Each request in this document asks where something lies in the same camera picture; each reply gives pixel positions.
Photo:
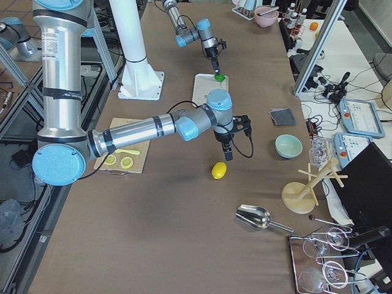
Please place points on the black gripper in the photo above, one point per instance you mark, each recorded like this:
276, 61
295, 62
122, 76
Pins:
211, 53
223, 137

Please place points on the green lime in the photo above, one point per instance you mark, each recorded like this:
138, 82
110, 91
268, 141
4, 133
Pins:
220, 77

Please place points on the yellow lemon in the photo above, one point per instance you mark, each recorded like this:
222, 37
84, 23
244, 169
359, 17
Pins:
219, 170

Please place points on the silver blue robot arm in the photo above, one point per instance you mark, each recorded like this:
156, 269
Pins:
202, 31
64, 147

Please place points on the beige rectangular tray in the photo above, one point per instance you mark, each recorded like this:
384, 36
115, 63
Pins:
204, 83

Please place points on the chrome glass rack tray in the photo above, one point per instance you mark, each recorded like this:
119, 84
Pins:
318, 262

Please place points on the light green bowl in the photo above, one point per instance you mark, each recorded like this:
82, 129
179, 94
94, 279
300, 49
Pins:
288, 146

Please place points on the grey folded cloth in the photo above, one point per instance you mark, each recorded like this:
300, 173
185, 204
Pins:
282, 117

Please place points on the pink bowl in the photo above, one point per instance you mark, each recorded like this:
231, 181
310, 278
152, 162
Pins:
265, 16

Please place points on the metal scoop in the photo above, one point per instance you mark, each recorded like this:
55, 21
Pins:
258, 217

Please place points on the wooden mug tree stand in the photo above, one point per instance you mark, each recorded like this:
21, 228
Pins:
300, 198

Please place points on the bottle carrier with bottles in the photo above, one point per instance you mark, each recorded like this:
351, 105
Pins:
293, 21

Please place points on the yellow plastic knife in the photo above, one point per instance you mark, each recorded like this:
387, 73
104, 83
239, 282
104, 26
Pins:
128, 151

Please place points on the clear plastic container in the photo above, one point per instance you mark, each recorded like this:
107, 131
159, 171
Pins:
322, 149

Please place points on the bamboo cutting board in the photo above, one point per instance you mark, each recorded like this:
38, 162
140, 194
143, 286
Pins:
139, 160

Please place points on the lemon slice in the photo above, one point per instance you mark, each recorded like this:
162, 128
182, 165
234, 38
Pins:
126, 162
110, 160

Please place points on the orange fruit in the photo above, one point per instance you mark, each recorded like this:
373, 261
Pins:
313, 26

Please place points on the teach pendant tablet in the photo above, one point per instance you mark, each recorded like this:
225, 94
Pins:
347, 146
360, 117

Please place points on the wine glass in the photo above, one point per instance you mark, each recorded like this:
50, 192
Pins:
331, 277
326, 244

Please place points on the black monitor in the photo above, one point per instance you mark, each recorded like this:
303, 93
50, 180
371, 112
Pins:
366, 195

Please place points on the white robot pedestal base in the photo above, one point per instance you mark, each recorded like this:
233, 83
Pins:
139, 80

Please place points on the aluminium frame post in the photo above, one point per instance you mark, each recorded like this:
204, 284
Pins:
331, 18

